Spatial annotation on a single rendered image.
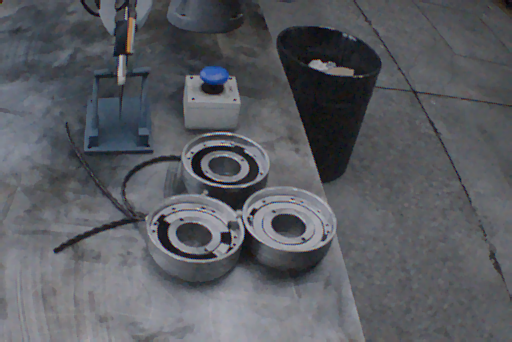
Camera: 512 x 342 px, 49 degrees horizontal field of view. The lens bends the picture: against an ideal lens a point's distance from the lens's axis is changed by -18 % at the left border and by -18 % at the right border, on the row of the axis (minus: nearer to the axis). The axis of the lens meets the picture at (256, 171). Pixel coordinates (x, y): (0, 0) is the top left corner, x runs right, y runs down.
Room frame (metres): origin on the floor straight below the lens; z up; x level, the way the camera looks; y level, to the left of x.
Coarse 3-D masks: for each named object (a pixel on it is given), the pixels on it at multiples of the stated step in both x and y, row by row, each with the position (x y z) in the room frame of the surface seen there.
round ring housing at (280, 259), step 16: (272, 192) 0.60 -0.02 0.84; (288, 192) 0.61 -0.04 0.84; (304, 192) 0.60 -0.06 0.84; (256, 208) 0.58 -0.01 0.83; (288, 208) 0.58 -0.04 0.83; (320, 208) 0.59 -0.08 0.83; (272, 224) 0.57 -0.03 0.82; (288, 224) 0.58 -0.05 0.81; (304, 224) 0.57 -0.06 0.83; (336, 224) 0.56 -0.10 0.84; (256, 240) 0.52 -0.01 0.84; (288, 240) 0.53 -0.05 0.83; (304, 240) 0.54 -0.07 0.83; (256, 256) 0.52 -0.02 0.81; (272, 256) 0.51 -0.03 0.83; (288, 256) 0.50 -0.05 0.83; (304, 256) 0.51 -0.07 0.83; (320, 256) 0.52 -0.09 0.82
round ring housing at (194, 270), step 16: (160, 208) 0.54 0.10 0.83; (176, 208) 0.55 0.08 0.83; (192, 208) 0.56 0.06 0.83; (208, 208) 0.56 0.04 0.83; (224, 208) 0.56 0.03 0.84; (176, 224) 0.53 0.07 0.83; (192, 224) 0.53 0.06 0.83; (208, 224) 0.54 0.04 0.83; (224, 224) 0.54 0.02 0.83; (240, 224) 0.53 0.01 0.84; (176, 240) 0.50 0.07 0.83; (208, 240) 0.53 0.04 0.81; (240, 240) 0.51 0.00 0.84; (160, 256) 0.47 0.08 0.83; (176, 256) 0.47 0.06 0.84; (224, 256) 0.48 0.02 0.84; (176, 272) 0.46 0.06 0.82; (192, 272) 0.46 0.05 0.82; (208, 272) 0.47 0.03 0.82; (224, 272) 0.49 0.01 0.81
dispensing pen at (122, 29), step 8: (128, 0) 0.75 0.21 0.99; (128, 8) 0.75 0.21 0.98; (128, 16) 0.74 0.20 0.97; (120, 24) 0.72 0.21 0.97; (128, 24) 0.72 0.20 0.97; (120, 32) 0.71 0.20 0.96; (120, 40) 0.70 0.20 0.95; (120, 48) 0.70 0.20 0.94; (120, 56) 0.71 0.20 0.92; (120, 64) 0.70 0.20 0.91; (120, 72) 0.70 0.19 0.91; (120, 80) 0.69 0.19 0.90; (120, 88) 0.69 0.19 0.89; (120, 96) 0.68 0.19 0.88; (120, 104) 0.68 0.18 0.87; (120, 112) 0.67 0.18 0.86
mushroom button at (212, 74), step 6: (210, 66) 0.79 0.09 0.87; (216, 66) 0.80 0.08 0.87; (204, 72) 0.78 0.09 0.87; (210, 72) 0.78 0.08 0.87; (216, 72) 0.78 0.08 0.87; (222, 72) 0.78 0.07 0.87; (204, 78) 0.77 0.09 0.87; (210, 78) 0.76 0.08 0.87; (216, 78) 0.77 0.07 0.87; (222, 78) 0.77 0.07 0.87; (228, 78) 0.78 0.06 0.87; (210, 84) 0.76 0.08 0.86; (216, 84) 0.76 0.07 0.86
